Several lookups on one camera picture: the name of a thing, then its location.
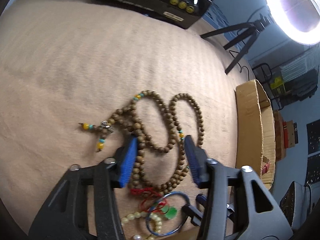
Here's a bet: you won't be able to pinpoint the red strap wristwatch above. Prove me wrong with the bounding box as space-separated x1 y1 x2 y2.
261 156 270 175

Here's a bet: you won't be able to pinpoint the blue bangle bracelet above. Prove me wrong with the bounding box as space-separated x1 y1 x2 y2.
145 191 190 237

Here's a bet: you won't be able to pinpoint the black power cable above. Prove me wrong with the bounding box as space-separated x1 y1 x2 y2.
228 7 266 81

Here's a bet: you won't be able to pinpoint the orange cloth covered box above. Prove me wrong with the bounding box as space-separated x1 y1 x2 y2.
273 110 298 161

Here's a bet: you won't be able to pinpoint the brown wooden bead necklace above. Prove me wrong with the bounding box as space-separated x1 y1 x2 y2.
78 90 205 196

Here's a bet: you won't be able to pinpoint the green jade pendant red cord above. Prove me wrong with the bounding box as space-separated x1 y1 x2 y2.
130 187 179 221

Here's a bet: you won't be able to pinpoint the brown cardboard box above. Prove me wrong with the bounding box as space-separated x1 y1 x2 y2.
235 80 276 190

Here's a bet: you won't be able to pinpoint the black low metal rack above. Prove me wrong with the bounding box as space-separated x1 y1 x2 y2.
252 63 285 110

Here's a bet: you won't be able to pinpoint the black tripod stand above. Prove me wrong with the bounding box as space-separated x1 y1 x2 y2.
200 14 273 75

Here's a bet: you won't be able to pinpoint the white ring light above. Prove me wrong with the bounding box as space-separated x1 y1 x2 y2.
266 0 319 46

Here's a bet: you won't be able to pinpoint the yellow box on rack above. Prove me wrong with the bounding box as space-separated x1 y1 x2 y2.
270 76 286 94

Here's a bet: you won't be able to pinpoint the striped hanging towel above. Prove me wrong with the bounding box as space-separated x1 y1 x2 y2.
280 52 319 83

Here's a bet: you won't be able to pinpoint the dark hanging clothes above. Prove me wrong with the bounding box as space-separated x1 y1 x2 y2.
285 68 318 102

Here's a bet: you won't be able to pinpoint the black clothes rack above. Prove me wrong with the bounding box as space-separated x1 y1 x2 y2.
251 47 320 111

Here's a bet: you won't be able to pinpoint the cream bead bracelet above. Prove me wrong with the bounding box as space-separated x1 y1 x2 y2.
120 211 163 240

